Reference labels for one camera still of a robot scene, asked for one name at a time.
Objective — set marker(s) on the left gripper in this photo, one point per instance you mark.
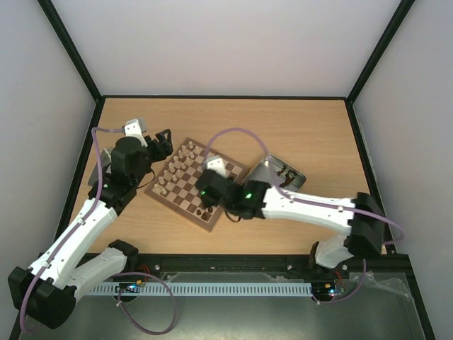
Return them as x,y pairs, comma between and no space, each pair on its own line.
167,147

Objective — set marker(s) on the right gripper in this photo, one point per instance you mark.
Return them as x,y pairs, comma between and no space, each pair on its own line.
206,204

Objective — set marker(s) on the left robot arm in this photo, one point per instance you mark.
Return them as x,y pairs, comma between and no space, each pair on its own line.
49,289

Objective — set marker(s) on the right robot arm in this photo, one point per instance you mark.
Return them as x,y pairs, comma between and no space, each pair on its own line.
359,222

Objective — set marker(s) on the wooden chess board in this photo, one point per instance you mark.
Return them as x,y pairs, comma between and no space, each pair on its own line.
178,177

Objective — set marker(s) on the dark pieces in tin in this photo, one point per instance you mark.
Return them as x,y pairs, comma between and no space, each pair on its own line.
289,174

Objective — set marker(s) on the gold metal tin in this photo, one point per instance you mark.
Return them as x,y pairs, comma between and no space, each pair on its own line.
269,166

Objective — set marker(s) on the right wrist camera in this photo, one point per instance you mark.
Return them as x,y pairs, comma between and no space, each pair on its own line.
216,164

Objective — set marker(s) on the blue cable duct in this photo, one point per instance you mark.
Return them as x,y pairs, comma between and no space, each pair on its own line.
205,289

